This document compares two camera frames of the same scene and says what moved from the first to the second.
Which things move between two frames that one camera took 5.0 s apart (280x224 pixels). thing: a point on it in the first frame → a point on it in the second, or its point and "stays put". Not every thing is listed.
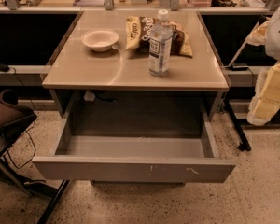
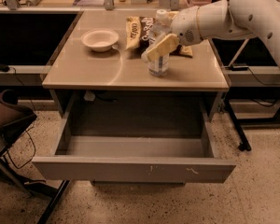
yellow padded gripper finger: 258,37 → 173,14
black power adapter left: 2,67 stays put
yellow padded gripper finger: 271,92 → 168,43
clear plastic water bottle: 161,45 stays put
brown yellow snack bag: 138,36 stays put
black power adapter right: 239,66 stays put
